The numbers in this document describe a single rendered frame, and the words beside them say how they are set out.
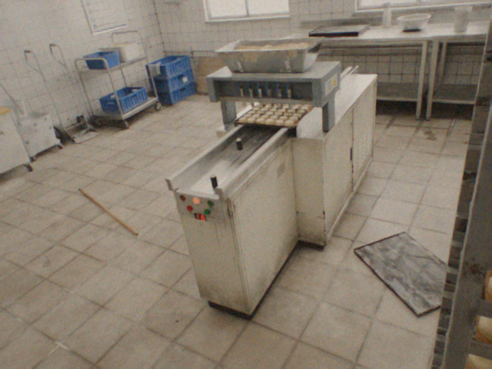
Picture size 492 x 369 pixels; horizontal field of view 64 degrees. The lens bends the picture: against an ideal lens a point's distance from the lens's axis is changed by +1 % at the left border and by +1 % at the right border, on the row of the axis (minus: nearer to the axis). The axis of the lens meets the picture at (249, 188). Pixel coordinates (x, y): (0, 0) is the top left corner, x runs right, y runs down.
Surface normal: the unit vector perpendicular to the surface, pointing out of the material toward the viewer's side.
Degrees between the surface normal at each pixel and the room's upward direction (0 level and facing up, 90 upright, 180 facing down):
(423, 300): 0
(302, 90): 90
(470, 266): 90
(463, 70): 90
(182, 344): 0
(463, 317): 90
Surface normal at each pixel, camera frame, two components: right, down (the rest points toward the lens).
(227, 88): -0.47, 0.49
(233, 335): -0.12, -0.86
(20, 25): 0.85, 0.17
